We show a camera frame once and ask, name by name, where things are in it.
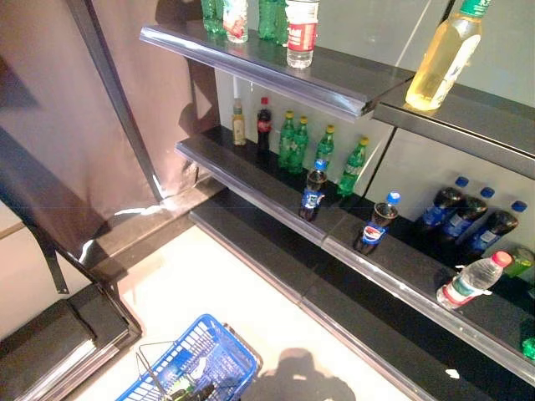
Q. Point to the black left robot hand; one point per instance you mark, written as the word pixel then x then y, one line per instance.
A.
pixel 196 394

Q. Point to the blue plastic shopping basket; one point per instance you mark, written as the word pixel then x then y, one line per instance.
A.
pixel 179 360

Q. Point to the Pepsi bottle blue cap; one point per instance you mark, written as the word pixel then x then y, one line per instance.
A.
pixel 374 234
pixel 439 209
pixel 464 221
pixel 491 234

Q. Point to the green drink can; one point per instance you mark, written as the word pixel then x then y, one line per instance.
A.
pixel 520 263

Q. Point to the drink bottle pink white label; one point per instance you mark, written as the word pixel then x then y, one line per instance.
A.
pixel 235 21

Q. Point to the low black display shelf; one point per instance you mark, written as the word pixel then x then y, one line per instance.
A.
pixel 50 334

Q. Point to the dark stone plinth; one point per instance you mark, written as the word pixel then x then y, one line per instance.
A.
pixel 138 234

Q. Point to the Pepsi bottle patterned blue label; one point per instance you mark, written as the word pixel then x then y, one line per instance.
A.
pixel 312 196

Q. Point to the white paper scrap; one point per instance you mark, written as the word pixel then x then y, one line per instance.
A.
pixel 452 374

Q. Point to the small yellow tea bottle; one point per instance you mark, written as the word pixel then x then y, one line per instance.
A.
pixel 239 129

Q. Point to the Coca-Cola bottle red cap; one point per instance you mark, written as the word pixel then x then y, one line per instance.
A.
pixel 264 125

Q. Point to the clear water bottle red cap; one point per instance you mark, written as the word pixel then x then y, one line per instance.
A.
pixel 472 277

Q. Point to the brown glossy side panel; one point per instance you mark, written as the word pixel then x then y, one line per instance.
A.
pixel 50 83

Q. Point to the water bottle red label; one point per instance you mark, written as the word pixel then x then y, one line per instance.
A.
pixel 302 37

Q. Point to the green soda bottle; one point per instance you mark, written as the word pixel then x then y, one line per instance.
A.
pixel 213 16
pixel 267 21

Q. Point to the large yellow tea bottle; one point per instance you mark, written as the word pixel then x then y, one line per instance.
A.
pixel 443 62

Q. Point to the black shelf board clear rail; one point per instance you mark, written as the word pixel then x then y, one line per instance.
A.
pixel 259 54
pixel 418 267
pixel 259 246
pixel 251 175
pixel 376 317

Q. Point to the black metal bracket strip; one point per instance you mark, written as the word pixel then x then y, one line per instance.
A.
pixel 52 267

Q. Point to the black metal frame post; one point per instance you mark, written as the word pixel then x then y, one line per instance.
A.
pixel 112 83

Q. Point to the black shelf board without rail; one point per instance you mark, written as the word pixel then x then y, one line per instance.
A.
pixel 480 125

